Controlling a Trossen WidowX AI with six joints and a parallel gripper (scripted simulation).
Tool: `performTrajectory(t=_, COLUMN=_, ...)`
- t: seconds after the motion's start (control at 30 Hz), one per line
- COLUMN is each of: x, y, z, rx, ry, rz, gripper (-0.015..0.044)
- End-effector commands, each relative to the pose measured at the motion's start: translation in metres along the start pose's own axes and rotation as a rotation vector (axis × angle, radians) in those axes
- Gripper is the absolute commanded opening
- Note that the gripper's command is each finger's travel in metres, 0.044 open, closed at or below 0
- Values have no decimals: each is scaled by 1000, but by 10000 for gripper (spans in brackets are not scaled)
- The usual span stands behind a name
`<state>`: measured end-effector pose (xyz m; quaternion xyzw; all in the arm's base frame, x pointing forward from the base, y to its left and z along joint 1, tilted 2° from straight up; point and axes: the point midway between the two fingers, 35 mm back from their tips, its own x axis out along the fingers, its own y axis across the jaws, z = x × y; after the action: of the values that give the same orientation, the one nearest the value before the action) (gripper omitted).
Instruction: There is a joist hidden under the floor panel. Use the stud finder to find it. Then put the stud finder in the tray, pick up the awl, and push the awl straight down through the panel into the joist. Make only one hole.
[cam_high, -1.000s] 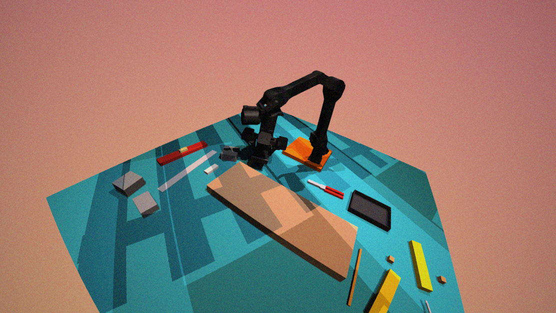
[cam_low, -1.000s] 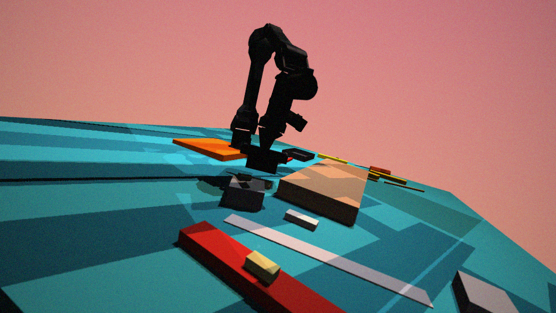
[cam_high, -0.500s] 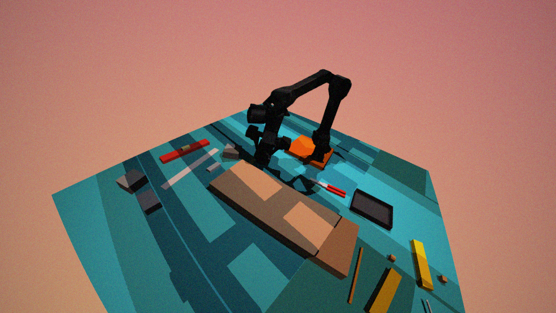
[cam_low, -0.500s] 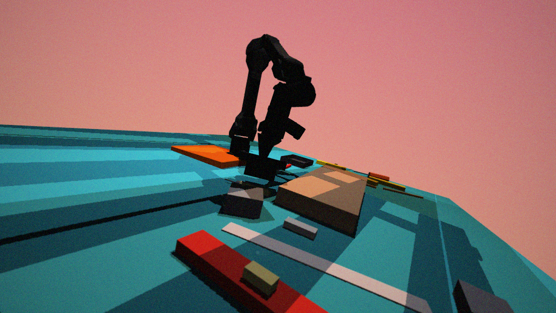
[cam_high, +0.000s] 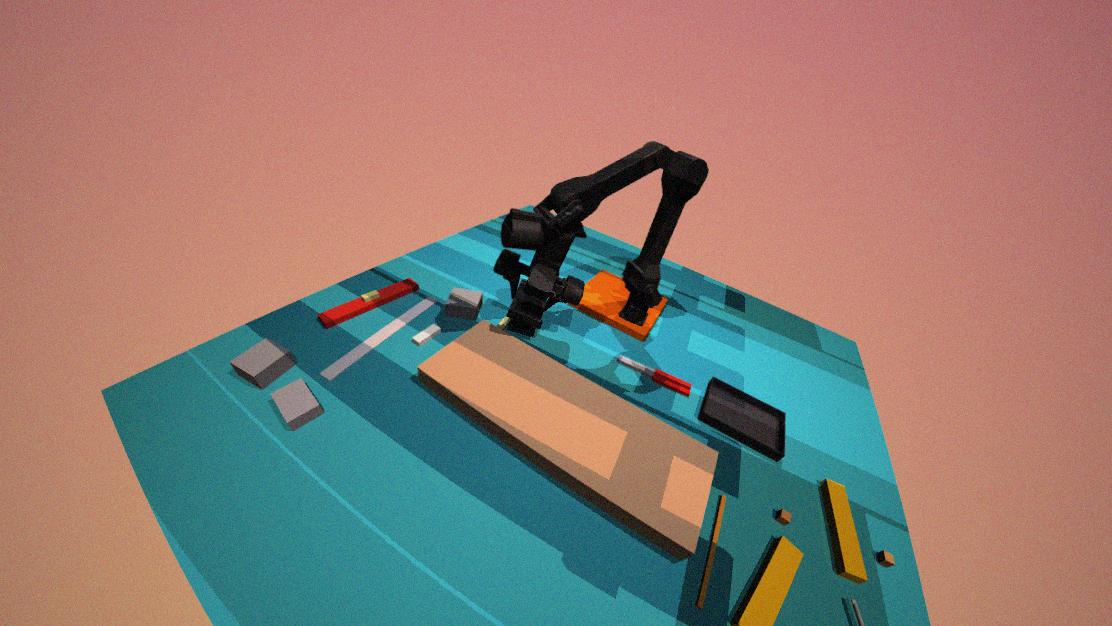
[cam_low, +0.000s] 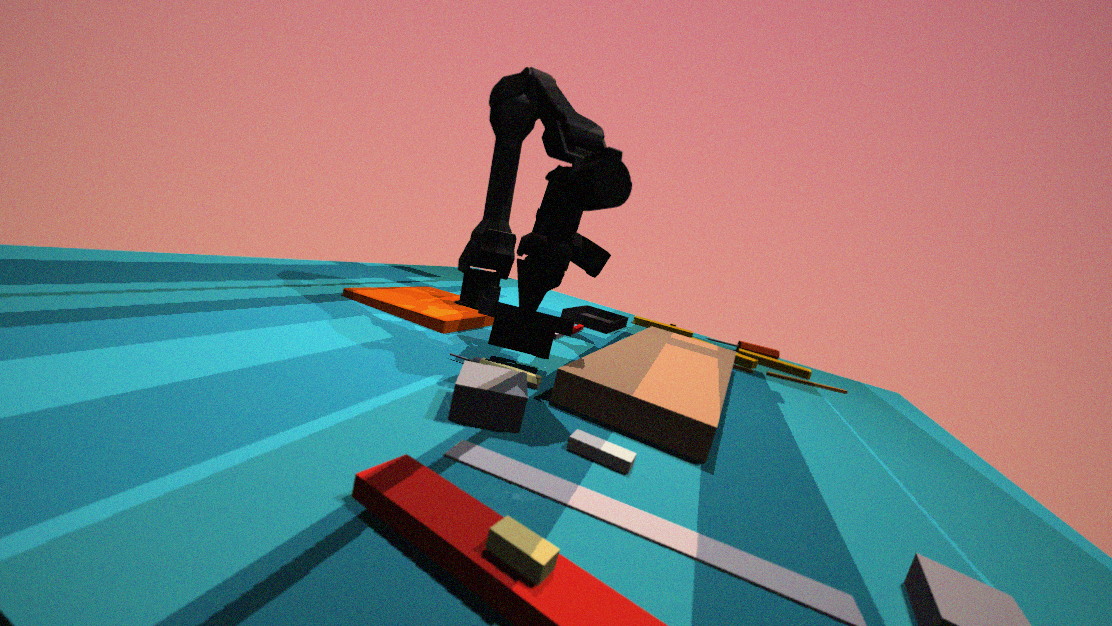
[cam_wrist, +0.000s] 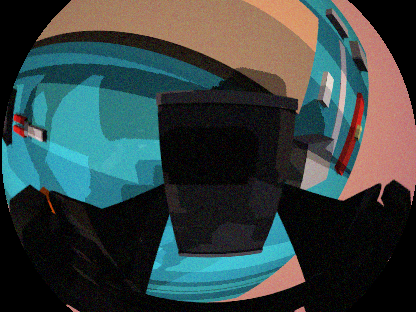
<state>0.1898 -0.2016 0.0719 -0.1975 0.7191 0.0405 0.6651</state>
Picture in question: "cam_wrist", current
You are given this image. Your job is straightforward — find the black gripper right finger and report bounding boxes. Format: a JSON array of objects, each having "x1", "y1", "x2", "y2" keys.
[{"x1": 277, "y1": 183, "x2": 381, "y2": 281}]

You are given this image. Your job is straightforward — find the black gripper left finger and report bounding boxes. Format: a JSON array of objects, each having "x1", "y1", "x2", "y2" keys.
[{"x1": 48, "y1": 184, "x2": 169, "y2": 295}]

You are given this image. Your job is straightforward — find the tan wooden floor panel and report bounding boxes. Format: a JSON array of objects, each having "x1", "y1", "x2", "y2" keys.
[{"x1": 31, "y1": 0, "x2": 319, "y2": 115}]

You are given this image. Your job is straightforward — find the awl with red handle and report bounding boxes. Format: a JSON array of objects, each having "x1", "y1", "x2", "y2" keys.
[{"x1": 13, "y1": 115, "x2": 47, "y2": 143}]

